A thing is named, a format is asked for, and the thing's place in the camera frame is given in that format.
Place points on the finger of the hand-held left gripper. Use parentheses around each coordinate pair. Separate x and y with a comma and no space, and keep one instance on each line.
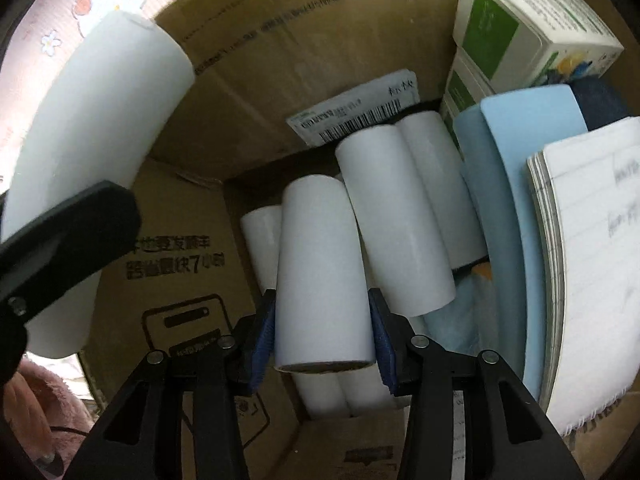
(85,230)

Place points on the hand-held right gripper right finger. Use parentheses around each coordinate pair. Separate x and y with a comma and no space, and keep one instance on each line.
(382,355)

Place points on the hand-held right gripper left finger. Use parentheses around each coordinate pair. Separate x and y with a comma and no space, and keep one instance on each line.
(265,342)

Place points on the white paper roll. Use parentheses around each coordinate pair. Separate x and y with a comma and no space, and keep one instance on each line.
(320,270)
(100,110)

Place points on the pile of white rolls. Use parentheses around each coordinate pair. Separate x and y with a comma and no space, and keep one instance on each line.
(395,220)

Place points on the brown cardboard box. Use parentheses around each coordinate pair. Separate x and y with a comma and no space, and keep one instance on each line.
(300,35)

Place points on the pale blue plastic packet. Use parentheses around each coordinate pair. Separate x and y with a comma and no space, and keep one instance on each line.
(460,310)

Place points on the pink fluffy cloth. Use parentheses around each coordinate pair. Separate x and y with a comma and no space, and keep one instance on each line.
(35,400)

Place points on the light blue book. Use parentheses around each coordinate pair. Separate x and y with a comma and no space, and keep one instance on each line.
(510,200)

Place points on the pink printed cat blanket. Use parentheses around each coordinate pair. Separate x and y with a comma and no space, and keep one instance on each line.
(55,25)

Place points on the white spiral notebook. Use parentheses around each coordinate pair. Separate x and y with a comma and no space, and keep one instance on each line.
(595,260)

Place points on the green and white carton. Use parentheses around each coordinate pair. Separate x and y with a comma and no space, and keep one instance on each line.
(525,25)
(467,85)

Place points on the dark blue notebook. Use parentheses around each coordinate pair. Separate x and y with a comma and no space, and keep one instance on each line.
(600,100)

